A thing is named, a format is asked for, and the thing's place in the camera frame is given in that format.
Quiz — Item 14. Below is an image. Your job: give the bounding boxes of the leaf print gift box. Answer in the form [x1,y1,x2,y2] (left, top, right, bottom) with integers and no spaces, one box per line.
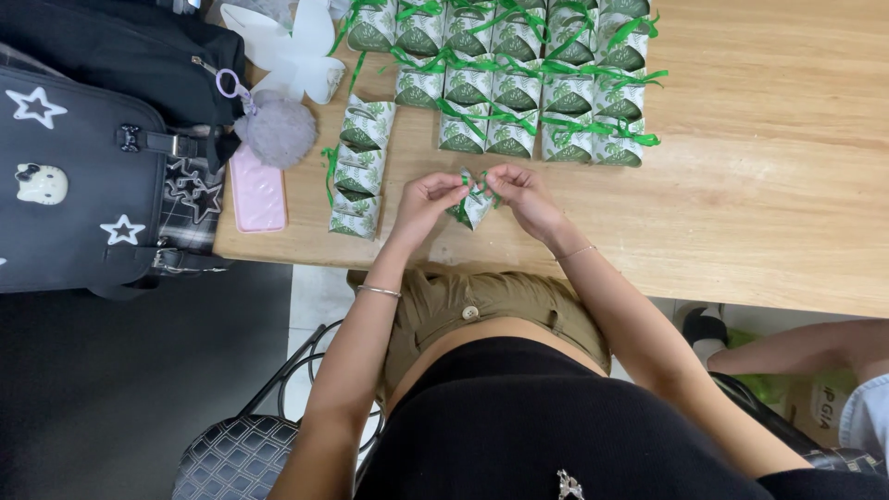
[448,167,501,231]

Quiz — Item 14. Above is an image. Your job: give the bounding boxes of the person's right hand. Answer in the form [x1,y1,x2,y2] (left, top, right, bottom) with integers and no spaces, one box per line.
[483,164,568,242]

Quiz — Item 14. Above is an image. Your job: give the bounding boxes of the loose green ribbon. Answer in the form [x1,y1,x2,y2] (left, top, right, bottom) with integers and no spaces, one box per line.
[320,145,340,207]

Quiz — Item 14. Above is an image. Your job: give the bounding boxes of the silver brooch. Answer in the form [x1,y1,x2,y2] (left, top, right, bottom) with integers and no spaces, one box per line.
[556,469,585,500]

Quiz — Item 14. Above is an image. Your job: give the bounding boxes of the black star handbag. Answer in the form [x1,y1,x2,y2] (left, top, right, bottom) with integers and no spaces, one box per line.
[0,64,232,301]

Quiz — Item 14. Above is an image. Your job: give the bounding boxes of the black fabric bag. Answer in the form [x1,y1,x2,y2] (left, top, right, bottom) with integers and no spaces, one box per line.
[0,0,248,127]

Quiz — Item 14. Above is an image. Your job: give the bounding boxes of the rows of ribboned gift boxes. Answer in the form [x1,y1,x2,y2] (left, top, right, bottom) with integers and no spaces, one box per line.
[328,0,669,168]

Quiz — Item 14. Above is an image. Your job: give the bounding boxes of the person's left hand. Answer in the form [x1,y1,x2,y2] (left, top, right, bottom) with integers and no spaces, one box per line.
[392,171,473,248]

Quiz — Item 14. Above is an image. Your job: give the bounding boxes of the untied leaf print box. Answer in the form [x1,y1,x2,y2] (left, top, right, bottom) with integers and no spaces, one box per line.
[333,144,387,200]
[332,190,382,218]
[339,94,397,152]
[328,208,380,241]

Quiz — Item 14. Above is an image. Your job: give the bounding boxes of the green plastic bag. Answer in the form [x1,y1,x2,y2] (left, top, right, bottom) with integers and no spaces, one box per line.
[725,328,860,418]

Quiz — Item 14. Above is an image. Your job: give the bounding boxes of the khaki shorts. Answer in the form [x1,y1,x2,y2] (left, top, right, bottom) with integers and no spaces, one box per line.
[346,268,613,411]

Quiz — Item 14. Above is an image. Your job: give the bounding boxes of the white cat badge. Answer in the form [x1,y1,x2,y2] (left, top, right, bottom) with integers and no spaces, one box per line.
[14,162,69,206]

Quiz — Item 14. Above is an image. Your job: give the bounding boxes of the green ribbon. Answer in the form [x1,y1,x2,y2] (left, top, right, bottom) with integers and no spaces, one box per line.
[455,170,502,225]
[320,145,340,207]

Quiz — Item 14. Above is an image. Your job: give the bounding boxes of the pink phone case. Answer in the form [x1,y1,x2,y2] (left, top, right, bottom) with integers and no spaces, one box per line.
[228,144,288,234]

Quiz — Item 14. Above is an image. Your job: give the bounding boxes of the grey fluffy pompom keychain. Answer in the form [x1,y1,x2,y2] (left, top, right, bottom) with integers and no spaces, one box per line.
[232,89,319,170]

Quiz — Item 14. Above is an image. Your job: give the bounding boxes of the black quilted chair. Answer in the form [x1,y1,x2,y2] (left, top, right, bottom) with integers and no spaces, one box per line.
[171,319,385,500]

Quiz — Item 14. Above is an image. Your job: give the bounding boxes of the black top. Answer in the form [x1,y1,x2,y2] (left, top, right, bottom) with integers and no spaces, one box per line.
[354,337,889,500]

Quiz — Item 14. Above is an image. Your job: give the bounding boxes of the white butterfly cutout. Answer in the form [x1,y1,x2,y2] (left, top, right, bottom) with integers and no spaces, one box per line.
[220,0,347,106]

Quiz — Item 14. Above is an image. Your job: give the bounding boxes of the purple keychain clip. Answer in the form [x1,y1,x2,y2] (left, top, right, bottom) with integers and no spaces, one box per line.
[214,67,254,106]

